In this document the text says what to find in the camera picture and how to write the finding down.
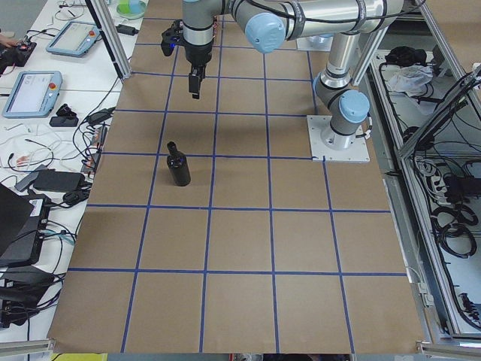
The dark wine bottle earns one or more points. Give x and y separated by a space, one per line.
178 165

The aluminium frame post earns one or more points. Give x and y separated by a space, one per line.
105 24

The white cloth bundle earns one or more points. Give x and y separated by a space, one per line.
411 80

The green bowl with blocks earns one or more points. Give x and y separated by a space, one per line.
131 9

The teach pendant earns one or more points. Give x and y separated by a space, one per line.
74 39
34 94

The white base plate bottle side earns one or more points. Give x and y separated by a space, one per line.
328 146

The black laptop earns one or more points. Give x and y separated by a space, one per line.
23 220

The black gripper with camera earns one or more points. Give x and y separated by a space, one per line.
198 56

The black power brick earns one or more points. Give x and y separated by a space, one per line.
58 181

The teach pendant near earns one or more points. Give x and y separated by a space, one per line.
34 94

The black power adapter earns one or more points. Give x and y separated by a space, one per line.
126 30

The teach pendant far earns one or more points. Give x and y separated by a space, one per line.
74 39

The robot arm carrying bottle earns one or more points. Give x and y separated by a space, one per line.
268 24

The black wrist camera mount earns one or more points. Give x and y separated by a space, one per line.
172 37

